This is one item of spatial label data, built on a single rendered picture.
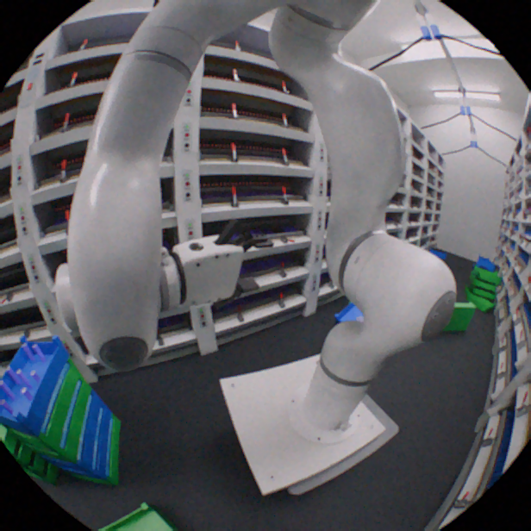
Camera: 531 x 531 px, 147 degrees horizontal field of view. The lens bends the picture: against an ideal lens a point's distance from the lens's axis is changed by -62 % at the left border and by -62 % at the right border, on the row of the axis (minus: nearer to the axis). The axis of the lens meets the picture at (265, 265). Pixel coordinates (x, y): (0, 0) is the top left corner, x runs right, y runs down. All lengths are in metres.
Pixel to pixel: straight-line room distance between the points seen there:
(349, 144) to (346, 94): 0.06
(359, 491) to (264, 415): 0.49
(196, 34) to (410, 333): 0.38
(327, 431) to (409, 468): 0.52
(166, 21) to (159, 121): 0.12
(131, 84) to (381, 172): 0.26
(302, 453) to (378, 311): 0.36
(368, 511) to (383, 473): 0.16
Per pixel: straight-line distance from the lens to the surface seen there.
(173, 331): 1.09
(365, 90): 0.24
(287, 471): 0.48
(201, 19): 0.28
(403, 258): 0.25
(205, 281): 0.29
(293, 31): 0.32
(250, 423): 0.51
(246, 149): 1.11
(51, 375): 0.69
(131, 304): 0.17
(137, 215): 0.17
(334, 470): 0.55
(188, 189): 0.82
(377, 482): 0.88
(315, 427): 0.52
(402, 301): 0.23
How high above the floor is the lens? 0.80
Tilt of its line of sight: 21 degrees down
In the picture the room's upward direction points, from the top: straight up
